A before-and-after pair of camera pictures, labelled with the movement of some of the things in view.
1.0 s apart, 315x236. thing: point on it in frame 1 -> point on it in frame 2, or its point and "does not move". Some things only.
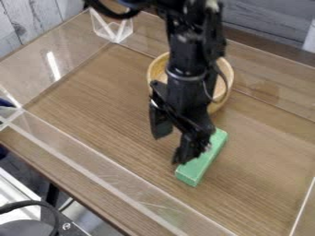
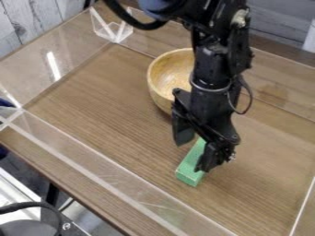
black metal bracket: (68, 228) does not move
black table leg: (53, 196) does not move
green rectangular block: (193, 171) does not move
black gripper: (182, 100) -> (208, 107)
